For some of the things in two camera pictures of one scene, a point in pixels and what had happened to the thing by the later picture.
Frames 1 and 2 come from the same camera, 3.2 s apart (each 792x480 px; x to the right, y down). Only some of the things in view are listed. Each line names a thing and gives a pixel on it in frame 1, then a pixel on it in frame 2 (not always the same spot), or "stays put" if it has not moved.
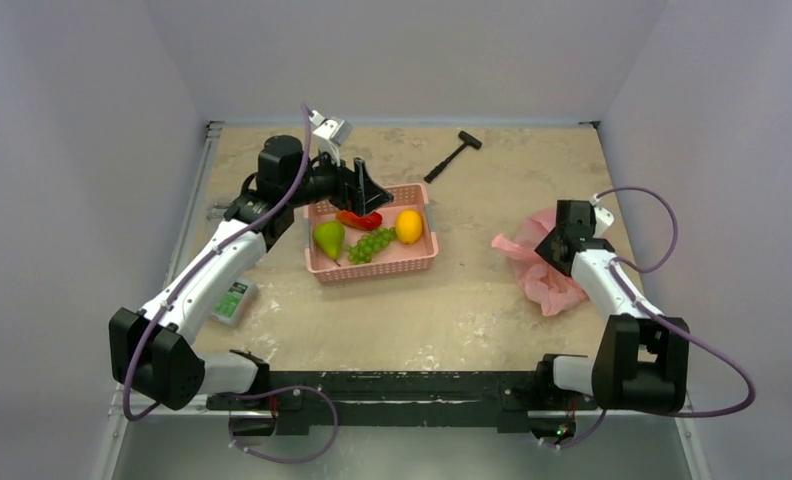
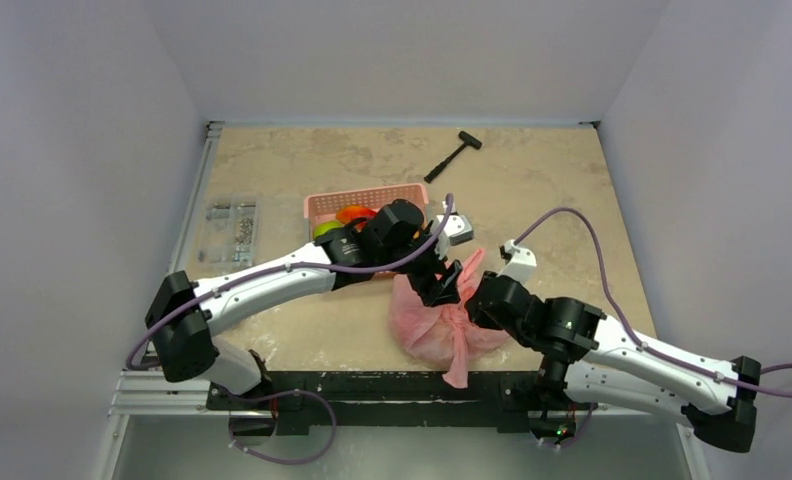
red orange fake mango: x=368 y=222 stays put
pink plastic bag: x=554 y=290 -> x=444 y=336
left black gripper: x=354 y=190 -> x=435 y=290
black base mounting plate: x=502 y=399 stays put
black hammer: x=468 y=140 stays put
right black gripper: x=556 y=249 -> x=482 y=307
